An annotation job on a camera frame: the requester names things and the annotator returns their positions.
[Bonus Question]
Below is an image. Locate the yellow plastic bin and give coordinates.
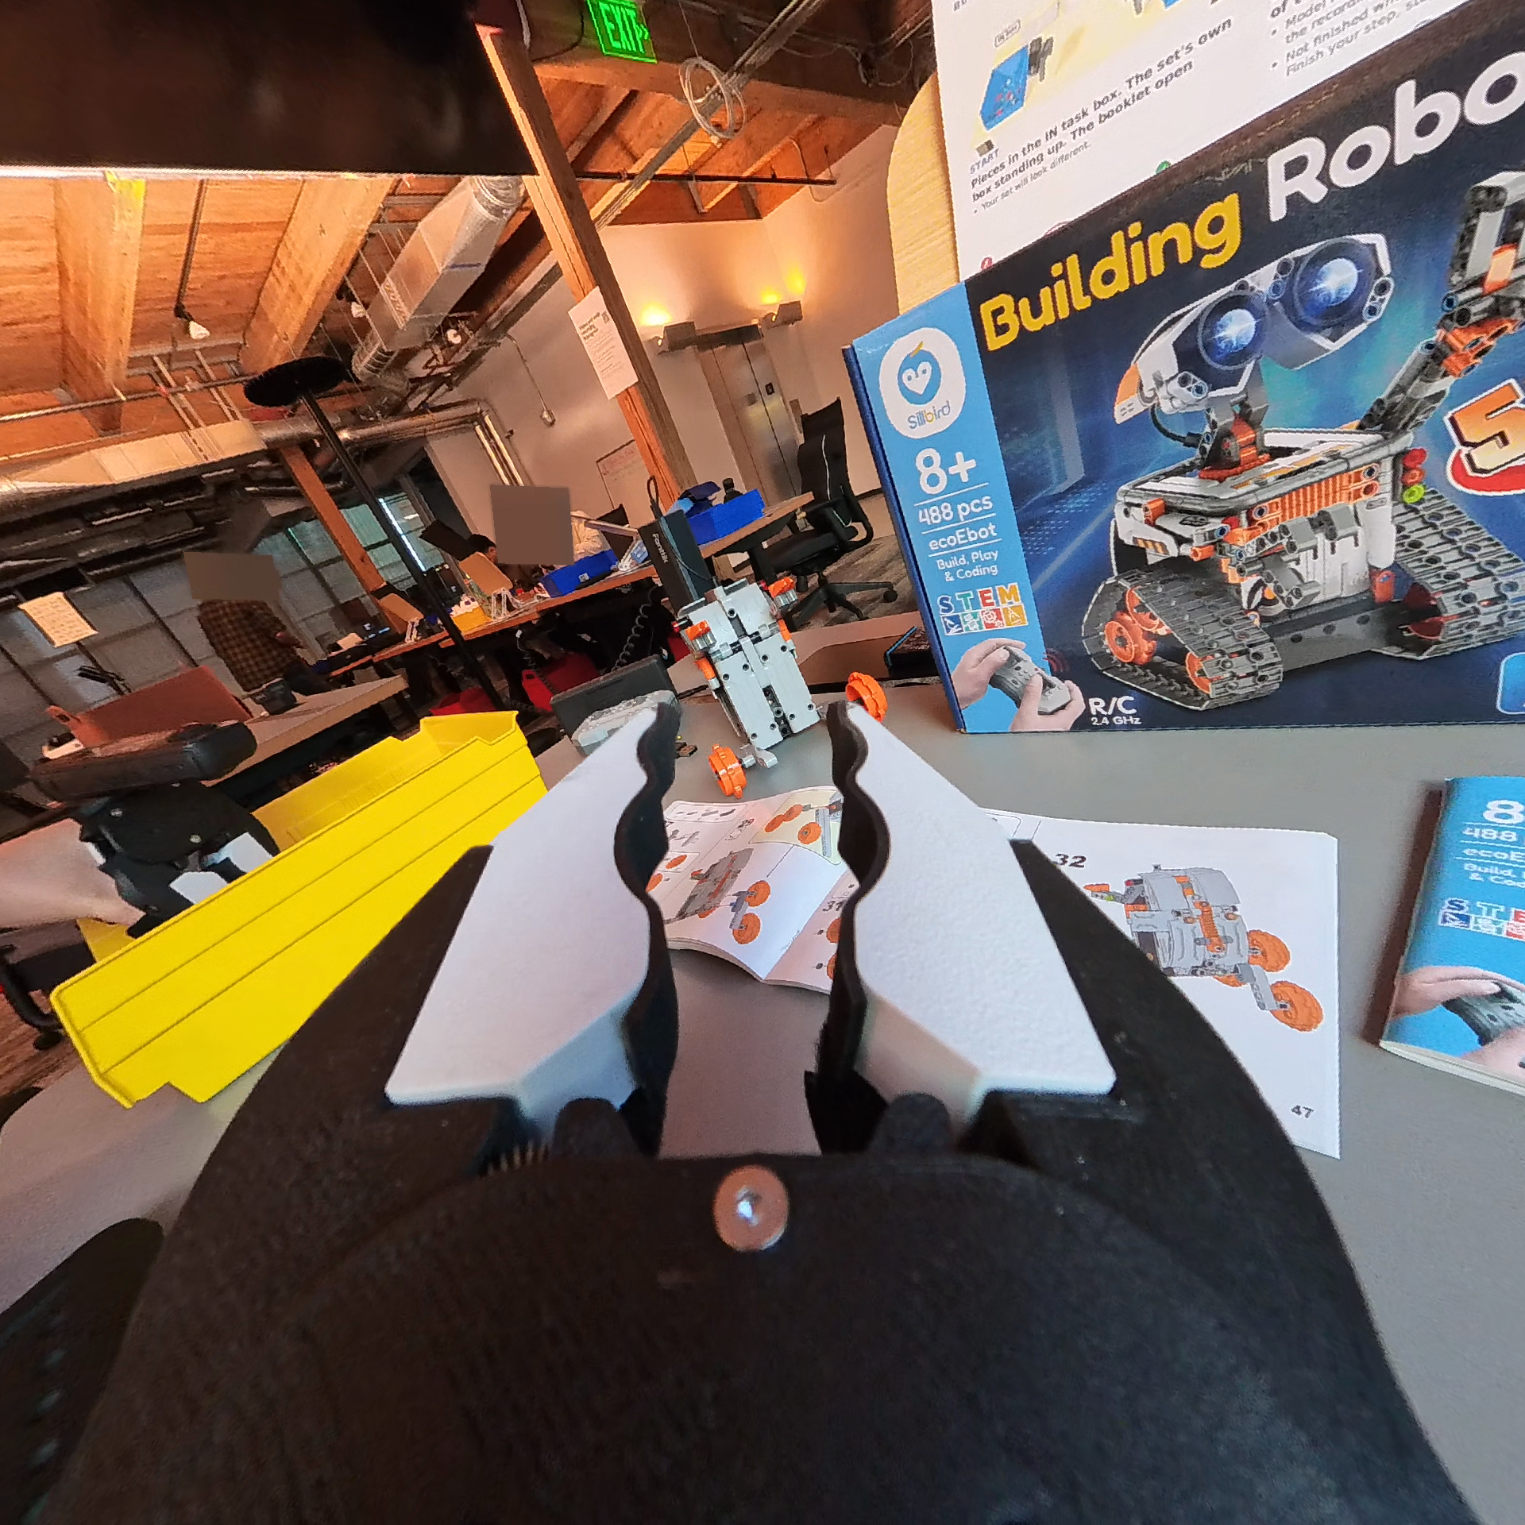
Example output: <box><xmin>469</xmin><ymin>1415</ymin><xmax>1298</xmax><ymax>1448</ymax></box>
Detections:
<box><xmin>49</xmin><ymin>709</ymin><xmax>552</xmax><ymax>1114</ymax></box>

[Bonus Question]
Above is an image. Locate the person's left hand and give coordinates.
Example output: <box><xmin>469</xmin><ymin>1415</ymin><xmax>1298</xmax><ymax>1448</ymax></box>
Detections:
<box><xmin>0</xmin><ymin>829</ymin><xmax>146</xmax><ymax>934</ymax></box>

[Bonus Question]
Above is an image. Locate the black flat box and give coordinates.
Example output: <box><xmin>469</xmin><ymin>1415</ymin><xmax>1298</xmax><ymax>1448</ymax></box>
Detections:
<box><xmin>552</xmin><ymin>654</ymin><xmax>679</xmax><ymax>732</ymax></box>

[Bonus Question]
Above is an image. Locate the blue toy robot box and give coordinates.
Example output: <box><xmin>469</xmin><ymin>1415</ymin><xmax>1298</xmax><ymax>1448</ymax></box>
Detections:
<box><xmin>839</xmin><ymin>68</ymin><xmax>1525</xmax><ymax>736</ymax></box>

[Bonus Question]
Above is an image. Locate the small colourful booklet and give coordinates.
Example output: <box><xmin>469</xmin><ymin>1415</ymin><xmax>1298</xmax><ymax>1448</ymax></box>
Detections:
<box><xmin>1376</xmin><ymin>774</ymin><xmax>1525</xmax><ymax>1101</ymax></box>

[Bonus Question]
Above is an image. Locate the open white instruction booklet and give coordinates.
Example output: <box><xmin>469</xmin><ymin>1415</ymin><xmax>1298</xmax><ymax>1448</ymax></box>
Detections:
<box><xmin>647</xmin><ymin>792</ymin><xmax>1346</xmax><ymax>1164</ymax></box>

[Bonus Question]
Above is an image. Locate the grey orange robot model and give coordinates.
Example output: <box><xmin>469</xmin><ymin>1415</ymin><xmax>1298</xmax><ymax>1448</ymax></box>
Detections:
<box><xmin>674</xmin><ymin>578</ymin><xmax>890</xmax><ymax>803</ymax></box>

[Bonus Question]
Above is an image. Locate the black tall speaker box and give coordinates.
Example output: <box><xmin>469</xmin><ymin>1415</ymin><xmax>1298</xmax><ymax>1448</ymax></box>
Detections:
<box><xmin>641</xmin><ymin>507</ymin><xmax>719</xmax><ymax>612</ymax></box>

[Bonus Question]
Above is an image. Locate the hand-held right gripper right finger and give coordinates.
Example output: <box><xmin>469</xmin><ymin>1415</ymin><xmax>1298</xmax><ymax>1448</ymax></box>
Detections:
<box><xmin>808</xmin><ymin>698</ymin><xmax>1119</xmax><ymax>1152</ymax></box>

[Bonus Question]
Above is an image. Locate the long wooden office table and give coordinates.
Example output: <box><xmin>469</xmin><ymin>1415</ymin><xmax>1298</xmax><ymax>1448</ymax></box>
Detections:
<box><xmin>323</xmin><ymin>489</ymin><xmax>825</xmax><ymax>694</ymax></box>

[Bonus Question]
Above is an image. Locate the grey battery box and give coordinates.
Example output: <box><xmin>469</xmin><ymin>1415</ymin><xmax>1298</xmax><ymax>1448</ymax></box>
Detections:
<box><xmin>570</xmin><ymin>692</ymin><xmax>674</xmax><ymax>758</ymax></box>

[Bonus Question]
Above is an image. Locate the white printed instruction poster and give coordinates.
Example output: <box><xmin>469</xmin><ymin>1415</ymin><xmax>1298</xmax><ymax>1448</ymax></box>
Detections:
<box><xmin>928</xmin><ymin>0</ymin><xmax>1484</xmax><ymax>222</ymax></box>

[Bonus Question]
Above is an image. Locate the green exit sign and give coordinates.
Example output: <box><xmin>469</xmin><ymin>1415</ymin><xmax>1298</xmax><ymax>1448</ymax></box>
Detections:
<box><xmin>583</xmin><ymin>0</ymin><xmax>659</xmax><ymax>64</ymax></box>

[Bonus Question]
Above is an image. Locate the black office chair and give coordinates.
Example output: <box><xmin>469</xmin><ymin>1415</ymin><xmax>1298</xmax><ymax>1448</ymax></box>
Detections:
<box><xmin>759</xmin><ymin>400</ymin><xmax>901</xmax><ymax>631</ymax></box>

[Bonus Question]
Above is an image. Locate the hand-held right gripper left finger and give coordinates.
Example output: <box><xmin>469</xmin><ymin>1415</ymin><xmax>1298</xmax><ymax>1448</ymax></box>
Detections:
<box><xmin>385</xmin><ymin>698</ymin><xmax>688</xmax><ymax>1152</ymax></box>

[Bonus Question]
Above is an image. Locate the silver ceiling duct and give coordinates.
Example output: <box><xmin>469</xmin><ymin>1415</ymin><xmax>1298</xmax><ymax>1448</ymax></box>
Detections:
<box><xmin>354</xmin><ymin>173</ymin><xmax>529</xmax><ymax>389</ymax></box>

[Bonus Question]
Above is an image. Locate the grey desk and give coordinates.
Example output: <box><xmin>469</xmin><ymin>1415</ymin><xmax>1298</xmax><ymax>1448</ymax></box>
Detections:
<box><xmin>0</xmin><ymin>680</ymin><xmax>1525</xmax><ymax>1525</ymax></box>

